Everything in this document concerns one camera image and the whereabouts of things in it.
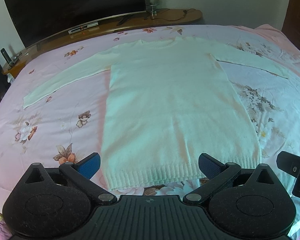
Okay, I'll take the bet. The silver set-top box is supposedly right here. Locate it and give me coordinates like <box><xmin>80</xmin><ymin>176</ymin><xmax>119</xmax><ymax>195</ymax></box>
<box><xmin>68</xmin><ymin>21</ymin><xmax>98</xmax><ymax>34</ymax></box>

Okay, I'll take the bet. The wooden TV console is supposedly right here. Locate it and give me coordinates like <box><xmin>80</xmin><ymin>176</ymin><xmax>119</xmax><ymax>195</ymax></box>
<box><xmin>1</xmin><ymin>8</ymin><xmax>203</xmax><ymax>77</ymax></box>

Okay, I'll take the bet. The large black television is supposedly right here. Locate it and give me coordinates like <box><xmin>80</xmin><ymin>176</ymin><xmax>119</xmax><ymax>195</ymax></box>
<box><xmin>4</xmin><ymin>0</ymin><xmax>146</xmax><ymax>47</ymax></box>

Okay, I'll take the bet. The white knit sweater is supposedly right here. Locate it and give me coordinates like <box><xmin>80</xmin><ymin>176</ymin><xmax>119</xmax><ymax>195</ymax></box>
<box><xmin>24</xmin><ymin>37</ymin><xmax>288</xmax><ymax>190</ymax></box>

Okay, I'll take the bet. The black cable on console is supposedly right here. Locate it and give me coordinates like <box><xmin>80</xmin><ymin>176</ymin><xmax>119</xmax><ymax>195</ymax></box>
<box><xmin>142</xmin><ymin>8</ymin><xmax>196</xmax><ymax>21</ymax></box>

